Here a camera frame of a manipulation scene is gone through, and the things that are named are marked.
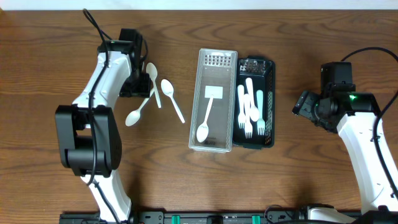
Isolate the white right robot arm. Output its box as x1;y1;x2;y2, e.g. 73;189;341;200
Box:
292;91;397;223

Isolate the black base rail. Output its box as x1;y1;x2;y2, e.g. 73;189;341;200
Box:
58;203;398;224

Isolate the clear plastic basket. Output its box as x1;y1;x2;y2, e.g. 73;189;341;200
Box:
188;49;238;153

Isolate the white plastic spoon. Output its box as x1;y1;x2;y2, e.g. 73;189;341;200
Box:
125;88;154;126
161;79;185;123
146;62;162;108
197;95;214;142

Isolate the black plastic basket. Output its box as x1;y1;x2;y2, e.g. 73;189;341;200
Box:
233;56;275;150

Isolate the mint green plastic fork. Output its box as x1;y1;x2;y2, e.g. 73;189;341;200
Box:
256;90;265;136

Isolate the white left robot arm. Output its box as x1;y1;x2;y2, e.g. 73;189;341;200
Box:
55;39;152;223

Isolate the white plastic fork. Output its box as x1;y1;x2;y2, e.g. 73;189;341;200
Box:
237;85;246;129

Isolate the pale pink plastic fork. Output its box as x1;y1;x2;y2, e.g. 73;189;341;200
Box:
244;94;252;139

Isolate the pink plastic spoon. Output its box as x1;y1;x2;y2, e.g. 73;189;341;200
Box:
245;78;259;122

